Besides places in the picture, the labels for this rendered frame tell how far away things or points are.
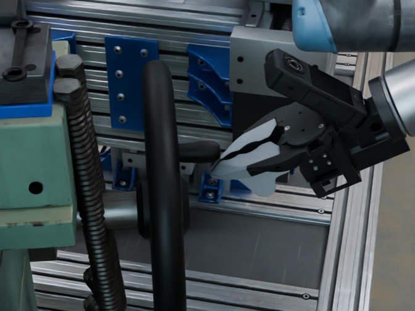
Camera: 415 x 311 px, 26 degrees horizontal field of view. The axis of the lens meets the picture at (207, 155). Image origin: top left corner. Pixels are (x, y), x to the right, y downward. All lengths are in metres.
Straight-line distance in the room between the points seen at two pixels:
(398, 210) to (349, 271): 0.53
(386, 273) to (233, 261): 0.44
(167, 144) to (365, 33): 0.32
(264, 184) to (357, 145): 0.11
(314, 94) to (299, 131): 0.06
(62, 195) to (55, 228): 0.03
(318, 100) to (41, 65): 0.31
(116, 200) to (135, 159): 0.84
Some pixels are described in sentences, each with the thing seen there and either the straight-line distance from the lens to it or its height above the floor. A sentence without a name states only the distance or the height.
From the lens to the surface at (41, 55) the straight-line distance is 0.76.
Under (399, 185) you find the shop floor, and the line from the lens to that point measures 2.25.
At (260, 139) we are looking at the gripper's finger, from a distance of 0.99.
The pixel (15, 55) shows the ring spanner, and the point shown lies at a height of 1.00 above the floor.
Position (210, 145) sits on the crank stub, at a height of 0.80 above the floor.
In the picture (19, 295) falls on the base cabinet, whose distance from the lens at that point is 1.13.
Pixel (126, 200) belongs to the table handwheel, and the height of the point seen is 0.83.
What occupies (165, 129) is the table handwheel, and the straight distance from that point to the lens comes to 0.76.
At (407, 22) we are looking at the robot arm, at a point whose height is 0.92.
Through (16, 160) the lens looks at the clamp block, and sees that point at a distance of 0.77.
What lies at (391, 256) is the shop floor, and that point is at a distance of 2.05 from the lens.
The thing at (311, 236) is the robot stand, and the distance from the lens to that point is 1.76.
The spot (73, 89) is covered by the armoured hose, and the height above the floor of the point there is 0.97.
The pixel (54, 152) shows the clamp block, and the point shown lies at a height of 0.93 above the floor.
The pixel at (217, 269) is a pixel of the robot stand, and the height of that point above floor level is 0.21.
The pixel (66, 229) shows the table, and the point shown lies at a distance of 0.79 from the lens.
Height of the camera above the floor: 1.38
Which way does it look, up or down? 37 degrees down
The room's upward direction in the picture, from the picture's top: straight up
